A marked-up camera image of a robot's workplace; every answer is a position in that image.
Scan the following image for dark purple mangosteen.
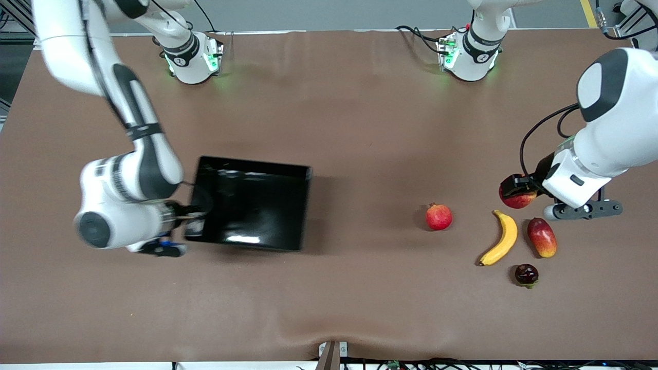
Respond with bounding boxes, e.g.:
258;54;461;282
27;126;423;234
515;264;540;289

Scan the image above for aluminium frame with dark struts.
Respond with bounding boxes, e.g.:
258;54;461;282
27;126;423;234
0;0;36;49

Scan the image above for yellow banana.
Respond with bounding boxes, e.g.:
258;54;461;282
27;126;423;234
479;209;519;267

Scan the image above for black plastic box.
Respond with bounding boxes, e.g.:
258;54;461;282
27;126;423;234
185;156;313;252

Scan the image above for black cables at left base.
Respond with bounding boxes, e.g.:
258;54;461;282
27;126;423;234
395;25;444;54

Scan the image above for red apple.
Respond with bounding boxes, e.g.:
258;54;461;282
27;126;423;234
499;182;539;210

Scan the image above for red pomegranate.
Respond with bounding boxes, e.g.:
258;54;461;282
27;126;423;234
425;202;453;231

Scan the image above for brown table cover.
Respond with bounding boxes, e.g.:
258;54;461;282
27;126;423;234
0;28;658;363

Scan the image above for aluminium frame profile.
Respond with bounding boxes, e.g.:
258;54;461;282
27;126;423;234
604;10;643;39

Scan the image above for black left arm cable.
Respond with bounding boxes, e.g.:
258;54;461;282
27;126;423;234
519;103;581;178

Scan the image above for red yellow mango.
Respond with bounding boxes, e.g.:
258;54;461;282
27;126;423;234
527;217;558;258

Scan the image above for metal table edge bracket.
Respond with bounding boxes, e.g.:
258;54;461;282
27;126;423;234
315;341;349;370

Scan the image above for black cable at right base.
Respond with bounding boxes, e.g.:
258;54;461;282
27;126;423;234
193;0;216;32

